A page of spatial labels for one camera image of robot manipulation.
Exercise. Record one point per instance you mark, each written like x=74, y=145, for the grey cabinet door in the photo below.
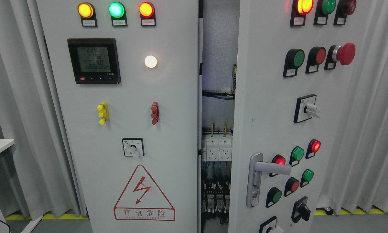
x=265, y=105
x=170, y=146

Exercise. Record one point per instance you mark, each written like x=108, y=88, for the red indicator lamp left door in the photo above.
x=147, y=14

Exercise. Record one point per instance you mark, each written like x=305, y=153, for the green push button right door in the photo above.
x=293, y=61

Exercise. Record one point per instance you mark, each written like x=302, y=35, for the green indicator lamp left door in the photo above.
x=118, y=14

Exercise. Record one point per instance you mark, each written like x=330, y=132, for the red push button right door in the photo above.
x=316, y=57

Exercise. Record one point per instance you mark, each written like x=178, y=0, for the yellow indicator lamp left door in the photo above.
x=87, y=14

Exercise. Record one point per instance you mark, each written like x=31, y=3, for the white socket breaker row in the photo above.
x=217, y=147

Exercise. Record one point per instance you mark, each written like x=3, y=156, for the metal mesh power supply module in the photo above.
x=234, y=74

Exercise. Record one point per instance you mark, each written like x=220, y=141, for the white lit indicator lamp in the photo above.
x=150, y=61

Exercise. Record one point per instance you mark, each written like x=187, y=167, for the lower relay terminal row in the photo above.
x=215, y=199

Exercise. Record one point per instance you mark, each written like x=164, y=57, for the red electric danger warning sticker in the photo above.
x=143, y=200

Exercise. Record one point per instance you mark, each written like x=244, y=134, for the black digital power meter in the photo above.
x=94, y=60

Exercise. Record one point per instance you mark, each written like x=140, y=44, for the red mushroom emergency stop button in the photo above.
x=342, y=54

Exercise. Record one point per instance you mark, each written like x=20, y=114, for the left grey curtain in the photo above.
x=37, y=173

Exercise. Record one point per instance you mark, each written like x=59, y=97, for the grey curtain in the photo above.
x=37, y=173
x=357, y=174

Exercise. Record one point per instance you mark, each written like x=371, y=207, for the right grey curtain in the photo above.
x=357, y=174

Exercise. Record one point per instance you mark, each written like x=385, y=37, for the red terminal post block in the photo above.
x=155, y=113

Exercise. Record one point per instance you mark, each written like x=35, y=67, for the rotary selector switch left door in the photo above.
x=133, y=147

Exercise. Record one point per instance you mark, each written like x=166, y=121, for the rotary selector switch door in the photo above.
x=306, y=108
x=133, y=147

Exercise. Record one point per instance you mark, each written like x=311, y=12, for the silver door lever handle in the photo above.
x=257, y=167

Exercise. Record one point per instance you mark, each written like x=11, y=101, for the yellow terminal post block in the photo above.
x=103, y=113

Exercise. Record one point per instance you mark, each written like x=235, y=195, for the rotary selector switch right door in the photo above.
x=306, y=108

